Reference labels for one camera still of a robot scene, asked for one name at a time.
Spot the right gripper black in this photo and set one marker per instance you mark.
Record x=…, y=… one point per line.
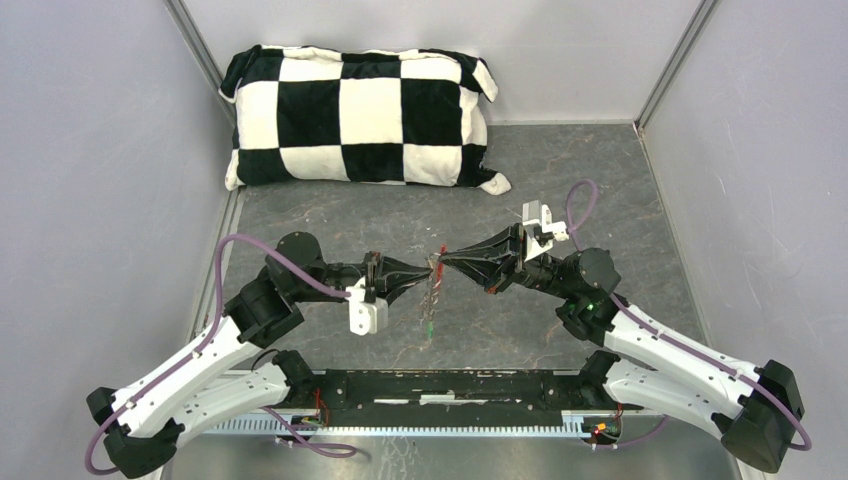
x=495, y=275

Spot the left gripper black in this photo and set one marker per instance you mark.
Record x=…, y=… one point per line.
x=396, y=275

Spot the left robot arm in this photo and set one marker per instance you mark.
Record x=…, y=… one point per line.
x=142, y=425

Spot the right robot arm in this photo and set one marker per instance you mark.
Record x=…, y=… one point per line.
x=755, y=411

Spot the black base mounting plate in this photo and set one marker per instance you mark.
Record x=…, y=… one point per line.
x=452, y=398

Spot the black white checkered pillow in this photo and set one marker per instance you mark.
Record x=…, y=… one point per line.
x=377, y=117

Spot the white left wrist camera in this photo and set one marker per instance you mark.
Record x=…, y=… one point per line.
x=365, y=317

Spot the white slotted cable duct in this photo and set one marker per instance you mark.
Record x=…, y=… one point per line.
x=570, y=426

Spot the right aluminium frame rail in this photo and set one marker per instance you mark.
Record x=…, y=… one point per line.
x=693, y=30

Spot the aluminium frame rail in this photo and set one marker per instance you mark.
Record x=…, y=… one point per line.
x=693, y=30
x=192, y=36

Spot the left aluminium frame rail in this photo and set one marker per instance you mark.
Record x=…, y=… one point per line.
x=192, y=36

